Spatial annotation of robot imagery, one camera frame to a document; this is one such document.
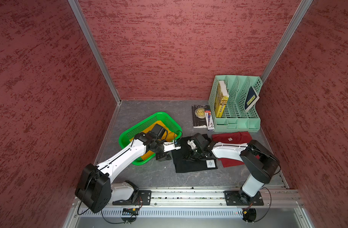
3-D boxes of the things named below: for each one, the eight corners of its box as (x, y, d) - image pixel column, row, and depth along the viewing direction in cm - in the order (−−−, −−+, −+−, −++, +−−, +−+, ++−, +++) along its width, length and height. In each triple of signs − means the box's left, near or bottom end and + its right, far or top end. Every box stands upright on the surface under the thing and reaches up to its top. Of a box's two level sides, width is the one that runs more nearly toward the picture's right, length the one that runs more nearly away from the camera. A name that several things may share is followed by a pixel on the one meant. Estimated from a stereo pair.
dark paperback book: (193, 128, 106) (193, 126, 104) (191, 106, 120) (191, 104, 118) (213, 128, 106) (213, 126, 104) (209, 106, 120) (209, 104, 118)
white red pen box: (207, 131, 104) (208, 128, 101) (204, 113, 115) (205, 110, 112) (213, 131, 104) (214, 128, 101) (210, 113, 115) (211, 110, 112)
